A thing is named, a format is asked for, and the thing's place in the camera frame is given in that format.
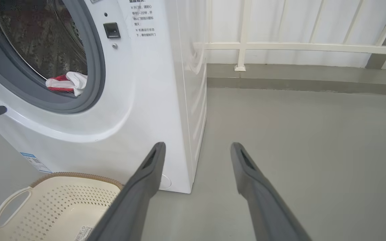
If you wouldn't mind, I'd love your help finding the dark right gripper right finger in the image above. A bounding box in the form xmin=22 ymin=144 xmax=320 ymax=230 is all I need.
xmin=231 ymin=142 xmax=312 ymax=241

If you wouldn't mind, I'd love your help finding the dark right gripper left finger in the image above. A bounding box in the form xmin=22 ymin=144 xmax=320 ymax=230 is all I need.
xmin=86 ymin=142 xmax=166 ymax=241

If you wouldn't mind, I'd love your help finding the red and white garment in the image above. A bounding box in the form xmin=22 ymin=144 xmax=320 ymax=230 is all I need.
xmin=46 ymin=71 xmax=88 ymax=97

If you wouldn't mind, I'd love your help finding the white basket product label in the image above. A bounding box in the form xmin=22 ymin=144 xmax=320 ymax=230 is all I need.
xmin=74 ymin=226 xmax=93 ymax=241

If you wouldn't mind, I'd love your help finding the cream plastic laundry basket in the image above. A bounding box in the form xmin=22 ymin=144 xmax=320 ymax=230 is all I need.
xmin=0 ymin=172 xmax=124 ymax=241

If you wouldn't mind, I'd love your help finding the white front-load washing machine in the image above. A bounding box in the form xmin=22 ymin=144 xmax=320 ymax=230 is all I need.
xmin=0 ymin=0 xmax=207 ymax=194

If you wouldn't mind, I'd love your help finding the grey rubber door seal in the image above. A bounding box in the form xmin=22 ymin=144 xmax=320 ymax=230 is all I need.
xmin=0 ymin=0 xmax=106 ymax=114

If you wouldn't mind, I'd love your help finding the black door latch socket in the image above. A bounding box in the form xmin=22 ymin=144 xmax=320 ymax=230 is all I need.
xmin=104 ymin=22 xmax=121 ymax=39

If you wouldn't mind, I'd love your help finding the blue energy label sticker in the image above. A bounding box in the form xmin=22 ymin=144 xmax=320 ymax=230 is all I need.
xmin=20 ymin=152 xmax=52 ymax=174

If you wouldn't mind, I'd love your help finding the steel perforated washer drum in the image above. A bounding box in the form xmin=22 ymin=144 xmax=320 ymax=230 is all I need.
xmin=0 ymin=0 xmax=88 ymax=81

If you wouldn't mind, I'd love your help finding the white metal railing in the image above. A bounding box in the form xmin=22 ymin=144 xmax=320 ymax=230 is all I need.
xmin=193 ymin=0 xmax=386 ymax=72

